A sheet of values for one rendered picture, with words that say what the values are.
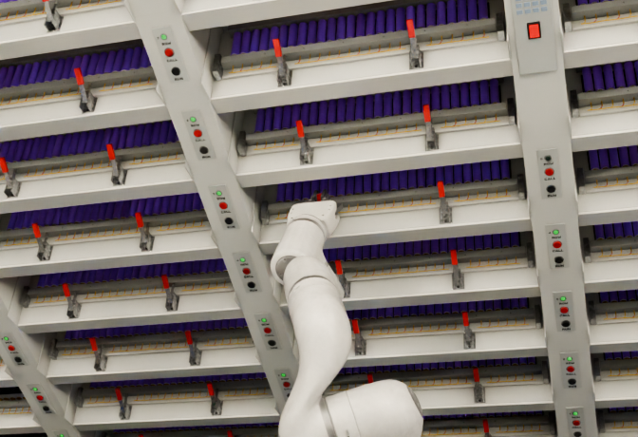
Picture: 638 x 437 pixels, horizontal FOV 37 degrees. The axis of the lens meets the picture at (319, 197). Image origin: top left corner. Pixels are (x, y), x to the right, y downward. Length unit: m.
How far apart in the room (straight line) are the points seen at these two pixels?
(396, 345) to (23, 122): 1.01
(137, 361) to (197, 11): 1.06
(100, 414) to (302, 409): 1.34
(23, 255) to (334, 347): 1.13
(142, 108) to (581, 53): 0.88
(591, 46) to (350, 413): 0.81
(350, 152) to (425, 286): 0.40
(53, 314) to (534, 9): 1.42
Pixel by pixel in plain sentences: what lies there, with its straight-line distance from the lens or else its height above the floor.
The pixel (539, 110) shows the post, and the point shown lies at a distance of 1.90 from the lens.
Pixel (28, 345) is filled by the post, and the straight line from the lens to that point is 2.61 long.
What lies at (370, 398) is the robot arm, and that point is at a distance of 1.51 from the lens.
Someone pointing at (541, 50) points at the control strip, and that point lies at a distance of 1.83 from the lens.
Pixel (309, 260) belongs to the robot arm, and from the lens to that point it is 1.70.
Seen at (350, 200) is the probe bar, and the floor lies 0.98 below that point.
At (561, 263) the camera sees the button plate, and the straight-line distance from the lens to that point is 2.13.
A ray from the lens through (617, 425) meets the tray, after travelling 2.62.
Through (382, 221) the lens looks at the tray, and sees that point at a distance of 2.10.
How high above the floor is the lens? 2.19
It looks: 34 degrees down
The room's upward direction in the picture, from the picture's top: 16 degrees counter-clockwise
